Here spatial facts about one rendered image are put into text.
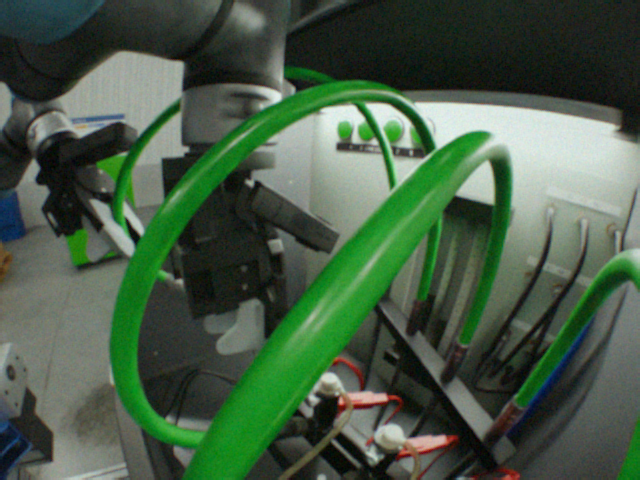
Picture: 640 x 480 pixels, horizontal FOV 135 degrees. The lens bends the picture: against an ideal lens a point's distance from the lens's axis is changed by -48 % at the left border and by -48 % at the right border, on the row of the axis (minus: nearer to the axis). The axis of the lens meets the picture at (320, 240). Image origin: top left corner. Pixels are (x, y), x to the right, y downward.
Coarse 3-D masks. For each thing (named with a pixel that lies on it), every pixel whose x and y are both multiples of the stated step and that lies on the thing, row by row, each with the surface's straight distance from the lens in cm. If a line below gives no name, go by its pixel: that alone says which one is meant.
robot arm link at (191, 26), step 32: (0, 0) 14; (32, 0) 13; (64, 0) 13; (96, 0) 13; (128, 0) 14; (160, 0) 14; (192, 0) 15; (224, 0) 16; (0, 32) 15; (32, 32) 15; (64, 32) 14; (96, 32) 15; (128, 32) 15; (160, 32) 15; (192, 32) 16; (32, 64) 22; (64, 64) 19; (96, 64) 20
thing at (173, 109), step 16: (304, 80) 32; (320, 80) 32; (336, 80) 33; (176, 112) 31; (368, 112) 34; (160, 128) 31; (144, 144) 32; (384, 144) 35; (128, 160) 32; (384, 160) 35; (128, 176) 33; (160, 272) 35
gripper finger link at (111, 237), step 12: (96, 204) 34; (84, 216) 36; (108, 216) 34; (108, 228) 32; (120, 228) 34; (96, 240) 35; (108, 240) 33; (120, 240) 32; (96, 252) 35; (108, 252) 34; (120, 252) 33; (132, 252) 33
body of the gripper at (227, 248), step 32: (192, 160) 18; (256, 160) 18; (224, 192) 19; (192, 224) 19; (224, 224) 20; (256, 224) 21; (192, 256) 17; (224, 256) 18; (256, 256) 19; (192, 288) 19; (224, 288) 20; (256, 288) 21
